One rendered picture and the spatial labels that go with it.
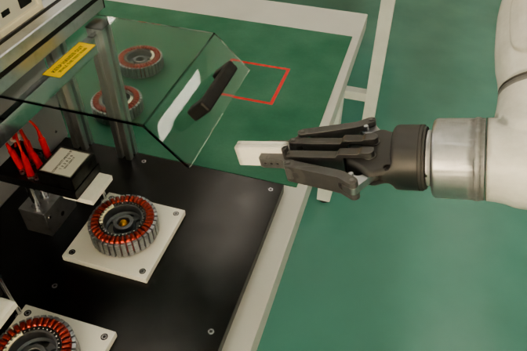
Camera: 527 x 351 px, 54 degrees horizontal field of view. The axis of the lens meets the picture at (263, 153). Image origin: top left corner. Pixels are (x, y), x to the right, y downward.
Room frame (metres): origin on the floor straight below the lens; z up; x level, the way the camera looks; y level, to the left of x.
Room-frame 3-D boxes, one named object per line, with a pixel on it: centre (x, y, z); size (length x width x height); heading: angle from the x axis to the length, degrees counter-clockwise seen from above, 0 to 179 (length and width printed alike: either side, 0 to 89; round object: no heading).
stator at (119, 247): (0.57, 0.23, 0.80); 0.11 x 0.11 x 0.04
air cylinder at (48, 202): (0.61, 0.37, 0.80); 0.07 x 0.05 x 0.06; 163
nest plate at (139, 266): (0.57, 0.23, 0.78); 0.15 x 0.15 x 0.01; 73
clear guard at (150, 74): (0.65, 0.21, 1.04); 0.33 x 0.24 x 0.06; 73
